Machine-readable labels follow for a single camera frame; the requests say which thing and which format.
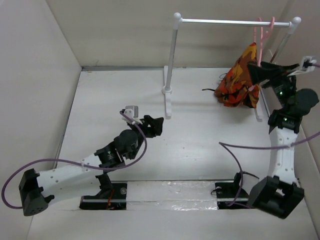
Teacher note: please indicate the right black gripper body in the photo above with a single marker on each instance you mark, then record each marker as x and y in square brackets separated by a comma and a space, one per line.
[283, 87]

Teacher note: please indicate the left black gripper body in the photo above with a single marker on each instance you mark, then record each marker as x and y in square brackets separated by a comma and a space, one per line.
[150, 131]

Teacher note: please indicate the orange camouflage trousers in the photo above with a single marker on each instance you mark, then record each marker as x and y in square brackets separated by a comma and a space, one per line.
[236, 88]

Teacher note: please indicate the pink plastic clothes hanger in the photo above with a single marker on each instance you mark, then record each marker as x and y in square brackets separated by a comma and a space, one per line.
[263, 36]

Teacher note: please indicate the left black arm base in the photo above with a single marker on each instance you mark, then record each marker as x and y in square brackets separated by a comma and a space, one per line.
[112, 196]

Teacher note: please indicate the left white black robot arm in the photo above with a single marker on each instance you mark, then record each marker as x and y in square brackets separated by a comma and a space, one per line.
[39, 190]

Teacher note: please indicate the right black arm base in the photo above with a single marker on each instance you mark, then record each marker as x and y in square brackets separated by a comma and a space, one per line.
[226, 190]

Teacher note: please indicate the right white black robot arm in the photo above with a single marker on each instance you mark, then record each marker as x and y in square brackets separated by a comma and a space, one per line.
[278, 194]

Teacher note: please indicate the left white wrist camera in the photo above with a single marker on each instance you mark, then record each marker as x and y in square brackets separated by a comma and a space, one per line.
[130, 114]

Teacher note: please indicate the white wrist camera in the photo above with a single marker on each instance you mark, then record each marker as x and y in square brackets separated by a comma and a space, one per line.
[307, 65]
[130, 114]

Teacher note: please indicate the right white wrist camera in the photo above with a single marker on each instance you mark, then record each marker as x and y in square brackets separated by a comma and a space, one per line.
[307, 65]

